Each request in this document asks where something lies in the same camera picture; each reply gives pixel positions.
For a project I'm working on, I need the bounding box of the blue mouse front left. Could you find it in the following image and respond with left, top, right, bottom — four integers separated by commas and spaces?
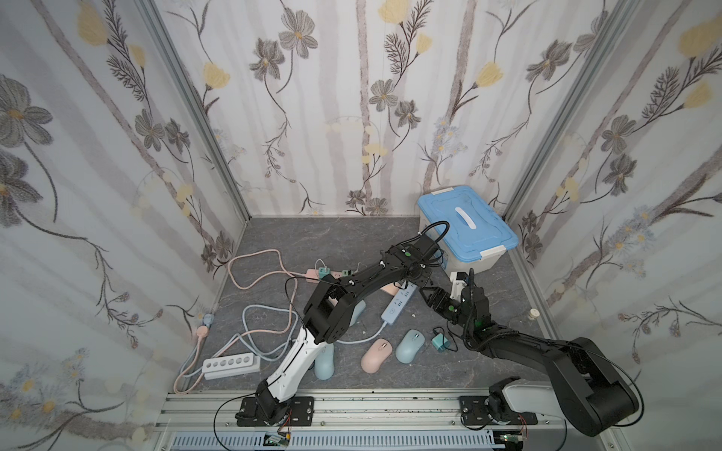
314, 344, 335, 381

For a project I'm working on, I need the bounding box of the pink mouse back right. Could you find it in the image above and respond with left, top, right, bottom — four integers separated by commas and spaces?
382, 284, 400, 296

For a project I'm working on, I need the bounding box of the pink mouse front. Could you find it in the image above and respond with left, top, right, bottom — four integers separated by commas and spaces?
361, 338, 393, 374

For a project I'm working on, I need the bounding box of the pink mouse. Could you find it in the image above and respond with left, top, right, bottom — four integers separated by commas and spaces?
361, 338, 393, 374
382, 284, 400, 296

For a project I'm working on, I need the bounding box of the blue lid storage box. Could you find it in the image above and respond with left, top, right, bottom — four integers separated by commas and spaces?
417, 185, 519, 274

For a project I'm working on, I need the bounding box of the blue power strip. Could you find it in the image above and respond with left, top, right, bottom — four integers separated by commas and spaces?
381, 283, 417, 325

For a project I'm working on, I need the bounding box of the pink power strip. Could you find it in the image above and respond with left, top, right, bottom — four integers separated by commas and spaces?
305, 268, 353, 283

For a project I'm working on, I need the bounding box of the blue mouse right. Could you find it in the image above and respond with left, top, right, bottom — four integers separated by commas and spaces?
395, 329, 426, 365

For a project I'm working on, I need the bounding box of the blue mouse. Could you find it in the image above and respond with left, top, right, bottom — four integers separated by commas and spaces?
395, 329, 426, 365
350, 301, 367, 326
314, 344, 335, 381

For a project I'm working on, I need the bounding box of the white power strip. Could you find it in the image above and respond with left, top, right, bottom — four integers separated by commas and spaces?
201, 353, 261, 381

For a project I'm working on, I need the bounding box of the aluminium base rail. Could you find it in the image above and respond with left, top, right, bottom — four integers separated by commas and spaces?
148, 389, 631, 450

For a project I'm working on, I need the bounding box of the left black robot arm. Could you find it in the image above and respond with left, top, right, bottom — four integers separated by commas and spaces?
235, 235, 440, 427

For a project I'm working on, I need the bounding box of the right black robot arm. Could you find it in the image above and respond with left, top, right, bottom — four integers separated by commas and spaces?
420, 274, 645, 437

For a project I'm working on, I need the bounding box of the blue mouse middle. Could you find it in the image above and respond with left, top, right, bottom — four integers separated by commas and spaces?
350, 301, 367, 326

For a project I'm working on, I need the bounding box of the black USB cable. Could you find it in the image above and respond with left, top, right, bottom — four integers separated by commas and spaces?
431, 325, 459, 353

